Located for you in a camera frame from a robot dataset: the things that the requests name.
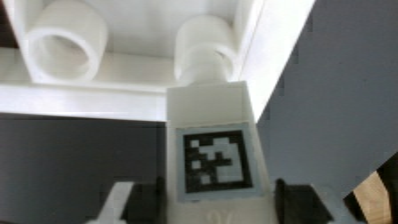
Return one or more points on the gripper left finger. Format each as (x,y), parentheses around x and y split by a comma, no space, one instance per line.
(135,204)

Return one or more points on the white chair leg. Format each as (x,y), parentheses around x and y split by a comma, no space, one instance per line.
(217,181)

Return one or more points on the white chair seat part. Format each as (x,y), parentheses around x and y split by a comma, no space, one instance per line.
(122,94)

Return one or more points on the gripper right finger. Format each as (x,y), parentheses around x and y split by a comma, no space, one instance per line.
(307,205)

